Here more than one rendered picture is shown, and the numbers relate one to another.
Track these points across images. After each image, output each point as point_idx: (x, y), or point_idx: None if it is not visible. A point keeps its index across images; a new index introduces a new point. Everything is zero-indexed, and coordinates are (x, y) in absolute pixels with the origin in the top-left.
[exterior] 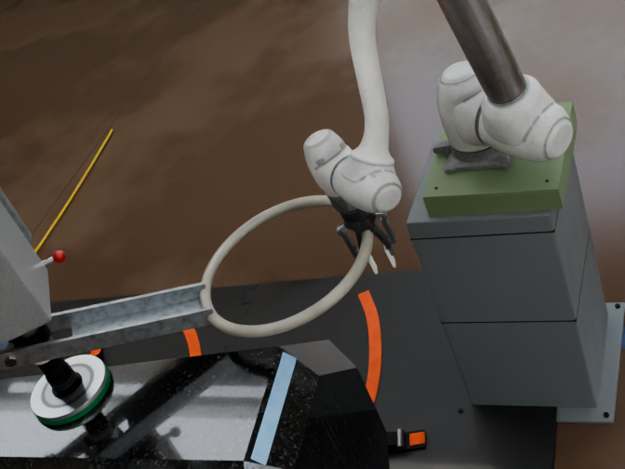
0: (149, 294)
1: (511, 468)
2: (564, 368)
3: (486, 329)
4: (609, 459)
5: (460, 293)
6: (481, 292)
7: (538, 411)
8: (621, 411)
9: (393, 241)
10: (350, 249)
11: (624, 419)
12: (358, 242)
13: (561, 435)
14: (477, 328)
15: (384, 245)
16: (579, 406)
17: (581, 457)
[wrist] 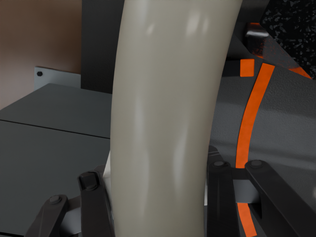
0: None
1: (117, 27)
2: (46, 98)
3: (97, 130)
4: (37, 30)
5: (99, 162)
6: (69, 158)
7: (96, 85)
8: (29, 77)
9: (51, 202)
10: (288, 188)
11: (27, 70)
12: (232, 219)
13: (77, 59)
14: (107, 133)
15: (103, 192)
16: (60, 85)
17: (59, 35)
